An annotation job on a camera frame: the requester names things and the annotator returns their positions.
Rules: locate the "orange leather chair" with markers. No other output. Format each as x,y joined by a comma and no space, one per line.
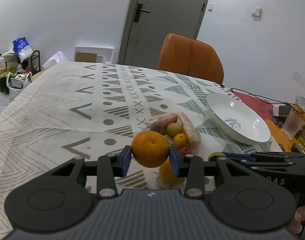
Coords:
183,55

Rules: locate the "red orange mat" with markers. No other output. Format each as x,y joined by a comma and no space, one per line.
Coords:
263,107

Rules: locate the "right hand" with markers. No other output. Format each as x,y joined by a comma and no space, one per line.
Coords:
295,224

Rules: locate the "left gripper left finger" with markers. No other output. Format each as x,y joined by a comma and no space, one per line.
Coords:
67,194

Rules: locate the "green kiwi fruit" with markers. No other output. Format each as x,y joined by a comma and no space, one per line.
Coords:
174,129

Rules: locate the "white foam packaging frame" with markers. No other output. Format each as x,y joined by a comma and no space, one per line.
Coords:
93,54

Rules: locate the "black metal rack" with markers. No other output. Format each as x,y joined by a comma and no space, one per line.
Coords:
9,62

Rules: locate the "small mandarin orange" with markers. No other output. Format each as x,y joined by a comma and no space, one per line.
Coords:
180,140

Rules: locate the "clear plastic bag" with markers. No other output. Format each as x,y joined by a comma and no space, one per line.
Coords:
58,57

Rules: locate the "blue white plastic bag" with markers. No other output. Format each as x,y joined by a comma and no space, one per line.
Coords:
22,48

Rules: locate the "pomelo segment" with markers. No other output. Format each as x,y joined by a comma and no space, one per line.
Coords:
192,134
160,122

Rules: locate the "white power adapter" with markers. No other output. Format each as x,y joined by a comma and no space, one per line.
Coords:
276,110

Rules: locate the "patterned white tablecloth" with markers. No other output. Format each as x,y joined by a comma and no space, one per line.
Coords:
87,110

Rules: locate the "clear plastic cup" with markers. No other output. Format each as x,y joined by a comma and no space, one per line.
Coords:
292,124

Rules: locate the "white tote bag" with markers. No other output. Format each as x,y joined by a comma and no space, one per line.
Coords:
17,84

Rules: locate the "large orange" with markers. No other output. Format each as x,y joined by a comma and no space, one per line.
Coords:
167,175
150,149

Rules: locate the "small red apple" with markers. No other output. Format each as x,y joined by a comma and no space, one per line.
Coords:
185,150

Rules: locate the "white ceramic plate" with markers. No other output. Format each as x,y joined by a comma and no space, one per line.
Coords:
237,120

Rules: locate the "black door handle lock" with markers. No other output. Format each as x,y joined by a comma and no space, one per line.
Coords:
139,10

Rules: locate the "grey door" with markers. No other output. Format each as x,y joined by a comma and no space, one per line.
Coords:
141,42

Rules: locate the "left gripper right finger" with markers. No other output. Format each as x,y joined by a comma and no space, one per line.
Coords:
237,196

